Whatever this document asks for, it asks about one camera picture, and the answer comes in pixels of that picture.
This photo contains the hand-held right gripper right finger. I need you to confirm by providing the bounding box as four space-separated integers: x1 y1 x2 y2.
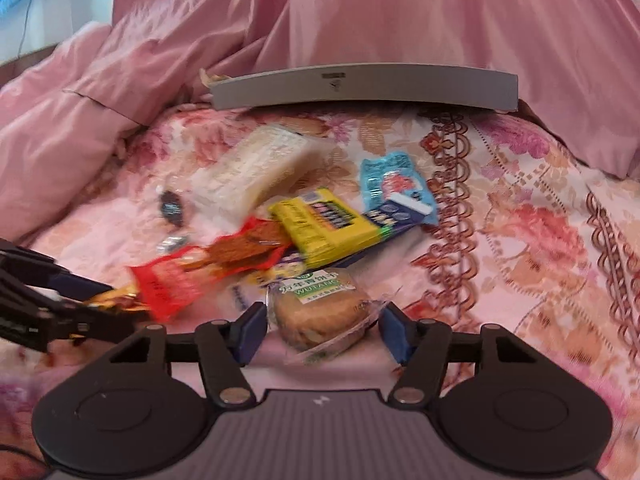
377 302 538 405

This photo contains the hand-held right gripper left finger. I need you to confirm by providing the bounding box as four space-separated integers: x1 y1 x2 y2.
107 302 268 407

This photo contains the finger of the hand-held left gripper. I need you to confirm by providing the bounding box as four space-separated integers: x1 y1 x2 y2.
0 239 115 301
0 280 150 353

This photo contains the gold candy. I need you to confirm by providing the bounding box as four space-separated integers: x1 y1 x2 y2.
84 282 152 317

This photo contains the green label biscuit packet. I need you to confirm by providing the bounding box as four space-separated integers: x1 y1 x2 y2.
264 266 392 367

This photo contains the red snack packet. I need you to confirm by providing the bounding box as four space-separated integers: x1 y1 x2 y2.
129 216 292 324

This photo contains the silver candy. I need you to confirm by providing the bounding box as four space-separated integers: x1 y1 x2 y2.
156 232 194 254

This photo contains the dark blue snack packet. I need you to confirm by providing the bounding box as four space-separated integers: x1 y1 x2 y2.
280 210 417 273

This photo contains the dark candy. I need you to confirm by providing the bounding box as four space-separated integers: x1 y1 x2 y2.
156 189 187 227

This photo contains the yellow snack packet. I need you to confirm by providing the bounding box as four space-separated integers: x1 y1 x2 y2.
267 187 382 269

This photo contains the white snack packet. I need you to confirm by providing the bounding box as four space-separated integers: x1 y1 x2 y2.
191 125 337 224

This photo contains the grey cardboard box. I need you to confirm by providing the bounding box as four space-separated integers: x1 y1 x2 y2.
209 62 519 112

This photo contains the floral bed sheet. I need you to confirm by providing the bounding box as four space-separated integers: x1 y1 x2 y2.
0 104 640 480

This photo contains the beige wrapper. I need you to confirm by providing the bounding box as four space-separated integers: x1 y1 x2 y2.
199 67 233 88

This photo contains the pink duvet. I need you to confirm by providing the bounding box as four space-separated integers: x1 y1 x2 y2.
0 0 640 243

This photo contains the black cable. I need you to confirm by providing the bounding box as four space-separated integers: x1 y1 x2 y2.
0 441 48 473

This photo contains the thin dark cable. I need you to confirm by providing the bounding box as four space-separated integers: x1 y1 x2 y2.
16 0 37 57

